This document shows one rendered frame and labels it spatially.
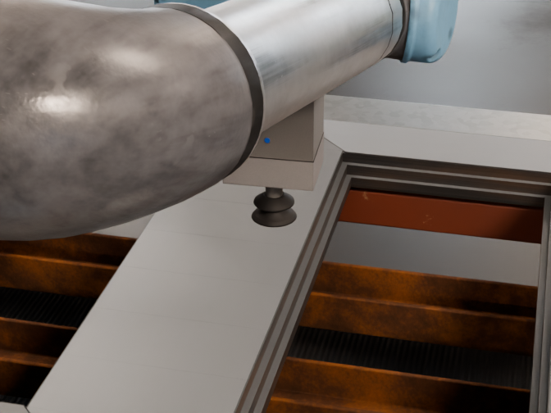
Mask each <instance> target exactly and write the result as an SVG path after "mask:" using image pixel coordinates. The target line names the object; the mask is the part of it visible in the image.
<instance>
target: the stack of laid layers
mask: <svg viewBox="0 0 551 413"><path fill-rule="evenodd" d="M351 187H355V188H369V189H378V190H385V191H393V192H401V193H415V194H424V195H431V196H439V197H454V198H461V199H469V200H477V201H485V202H500V203H507V204H515V205H523V206H531V207H543V208H544V214H543V225H542V236H541V248H540V269H539V281H538V292H537V303H536V315H535V336H534V347H533V359H532V371H531V392H530V404H529V413H547V409H548V393H549V362H550V346H551V173H543V172H534V171H526V170H511V169H503V168H494V167H486V166H470V165H463V164H454V163H446V162H437V161H422V160H414V159H406V158H397V157H382V156H373V155H366V154H357V153H349V152H343V153H342V156H341V158H340V159H339V163H338V165H337V167H336V170H335V172H334V175H333V177H332V180H331V181H330V185H329V187H328V189H327V191H326V195H325V196H324V199H323V201H322V204H321V207H320V209H319V211H318V213H317V215H316V219H315V220H314V223H313V225H312V228H311V231H310V233H309V235H308V237H307V241H306V242H305V245H304V247H303V250H302V252H301V255H300V257H299V259H298V262H297V265H296V266H295V269H294V272H293V274H292V276H291V279H290V281H289V284H288V286H287V289H286V290H285V294H284V296H283V298H282V300H281V303H280V306H279V308H278V310H277V312H276V314H275V318H274V320H273V322H272V324H271V327H270V330H269V332H268V334H267V336H266V340H265V342H264V344H263V346H262V350H261V351H260V354H259V356H258V358H257V361H256V364H255V366H254V368H253V371H252V373H251V375H250V378H249V380H248V383H247V385H246V388H245V389H244V393H243V395H242V397H241V399H240V402H239V405H238V407H237V409H236V412H235V413H266V409H267V407H268V405H269V402H270V400H271V396H272V394H273V392H274V389H275V387H276V384H277V381H278V378H279V377H280V372H281V371H282V368H283V365H284V363H285V359H286V357H287V355H288V353H289V349H290V347H291V344H292V342H293V340H294V335H295V334H296V331H297V328H298V325H299V322H300V320H301V318H302V316H303V312H304V310H305V307H306V305H307V301H308V298H309V297H310V294H311V291H312V288H313V286H314V283H315V281H316V277H317V275H318V273H319V270H320V268H321V264H322V262H323V260H324V257H325V254H326V251H327V249H328V247H329V244H330V240H331V238H332V236H333V233H334V231H335V227H336V225H337V223H338V220H339V217H340V214H341V212H342V210H343V207H344V204H345V201H346V199H347V196H348V193H349V190H350V188H351Z"/></svg>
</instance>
